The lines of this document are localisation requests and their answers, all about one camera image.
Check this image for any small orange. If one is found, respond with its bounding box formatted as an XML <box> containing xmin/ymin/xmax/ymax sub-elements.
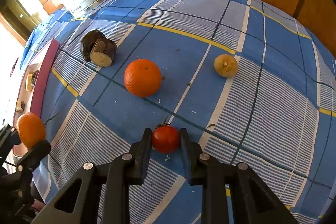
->
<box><xmin>16</xmin><ymin>113</ymin><xmax>46</xmax><ymax>149</ymax></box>

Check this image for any red tomato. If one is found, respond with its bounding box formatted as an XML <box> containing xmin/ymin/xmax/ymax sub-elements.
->
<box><xmin>151</xmin><ymin>117</ymin><xmax>181</xmax><ymax>155</ymax></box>

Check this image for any dark-skinned cut fruit piece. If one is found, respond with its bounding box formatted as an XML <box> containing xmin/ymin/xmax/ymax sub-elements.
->
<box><xmin>15</xmin><ymin>100</ymin><xmax>26</xmax><ymax>113</ymax></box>

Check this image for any yellow peeled fruit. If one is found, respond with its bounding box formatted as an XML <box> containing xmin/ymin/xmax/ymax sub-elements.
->
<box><xmin>25</xmin><ymin>72</ymin><xmax>34</xmax><ymax>92</ymax></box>

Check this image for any dark round fruit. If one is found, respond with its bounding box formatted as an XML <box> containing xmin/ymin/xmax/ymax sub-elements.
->
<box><xmin>31</xmin><ymin>70</ymin><xmax>39</xmax><ymax>86</ymax></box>

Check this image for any large orange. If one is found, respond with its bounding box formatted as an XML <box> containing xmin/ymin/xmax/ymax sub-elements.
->
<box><xmin>124</xmin><ymin>59</ymin><xmax>162</xmax><ymax>98</ymax></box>

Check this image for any small yellow-brown fruit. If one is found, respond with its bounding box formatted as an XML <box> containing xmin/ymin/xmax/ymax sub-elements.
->
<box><xmin>214</xmin><ymin>54</ymin><xmax>238</xmax><ymax>78</ymax></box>

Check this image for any dark cut fruit half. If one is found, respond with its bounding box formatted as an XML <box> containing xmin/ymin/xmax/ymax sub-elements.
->
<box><xmin>80</xmin><ymin>30</ymin><xmax>117</xmax><ymax>67</ymax></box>

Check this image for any pink-rimmed white tray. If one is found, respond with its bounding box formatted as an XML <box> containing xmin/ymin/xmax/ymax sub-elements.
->
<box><xmin>13</xmin><ymin>39</ymin><xmax>59</xmax><ymax>126</ymax></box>

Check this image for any blue plaid tablecloth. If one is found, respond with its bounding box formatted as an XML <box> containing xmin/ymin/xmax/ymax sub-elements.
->
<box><xmin>24</xmin><ymin>0</ymin><xmax>335</xmax><ymax>223</ymax></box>

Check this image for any wooden door with glass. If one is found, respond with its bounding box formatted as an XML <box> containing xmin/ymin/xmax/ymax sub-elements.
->
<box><xmin>1</xmin><ymin>0</ymin><xmax>49</xmax><ymax>40</ymax></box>

